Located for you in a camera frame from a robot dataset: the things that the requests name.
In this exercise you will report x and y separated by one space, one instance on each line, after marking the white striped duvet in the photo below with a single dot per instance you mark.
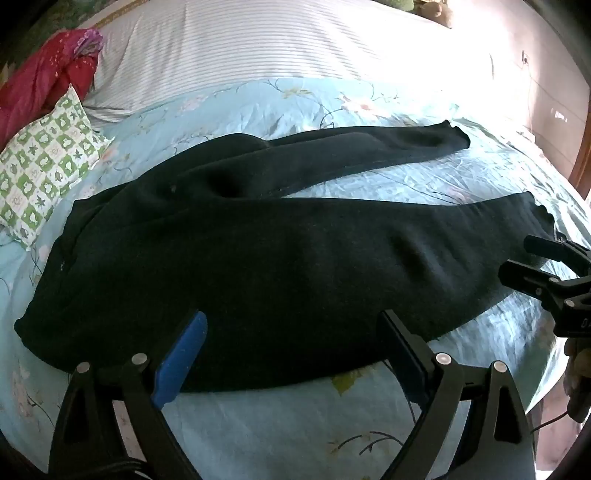
258 41

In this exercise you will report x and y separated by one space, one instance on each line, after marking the green and white patterned pillow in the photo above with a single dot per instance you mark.
44 166

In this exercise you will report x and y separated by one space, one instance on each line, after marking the light blue floral bed sheet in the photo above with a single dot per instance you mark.
277 434

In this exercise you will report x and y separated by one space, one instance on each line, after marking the red garment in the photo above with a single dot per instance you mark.
41 78

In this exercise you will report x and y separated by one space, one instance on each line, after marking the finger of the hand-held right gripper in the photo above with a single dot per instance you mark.
561 251
535 279

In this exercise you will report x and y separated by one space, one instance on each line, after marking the brown wooden furniture edge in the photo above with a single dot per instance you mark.
582 173

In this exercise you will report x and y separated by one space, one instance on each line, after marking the brown plush toy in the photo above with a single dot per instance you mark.
436 11

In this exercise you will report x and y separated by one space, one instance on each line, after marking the person's right hand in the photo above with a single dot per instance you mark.
581 383

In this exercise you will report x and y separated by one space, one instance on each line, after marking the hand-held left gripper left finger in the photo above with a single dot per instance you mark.
182 360

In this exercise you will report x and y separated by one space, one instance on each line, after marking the black pants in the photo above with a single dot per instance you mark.
258 258

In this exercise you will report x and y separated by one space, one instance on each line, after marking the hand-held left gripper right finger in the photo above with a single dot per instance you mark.
406 360

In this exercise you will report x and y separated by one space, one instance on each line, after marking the wall socket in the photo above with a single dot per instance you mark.
525 58

